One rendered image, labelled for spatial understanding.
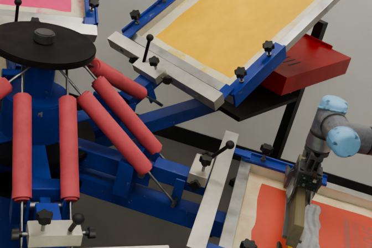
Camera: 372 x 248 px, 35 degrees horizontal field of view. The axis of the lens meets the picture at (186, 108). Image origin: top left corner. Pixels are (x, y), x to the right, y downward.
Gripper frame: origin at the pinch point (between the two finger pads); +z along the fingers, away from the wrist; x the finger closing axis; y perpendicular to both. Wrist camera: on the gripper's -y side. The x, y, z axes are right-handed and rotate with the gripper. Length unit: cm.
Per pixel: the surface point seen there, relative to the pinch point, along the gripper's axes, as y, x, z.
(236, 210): 4.6, -16.4, 7.0
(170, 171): 2.7, -38.9, 2.0
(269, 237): 7.4, -4.8, 10.6
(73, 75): -201, -140, 80
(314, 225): -5.5, 8.6, 10.0
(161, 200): 1.2, -39.4, 14.0
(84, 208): -100, -89, 105
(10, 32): 1, -95, -26
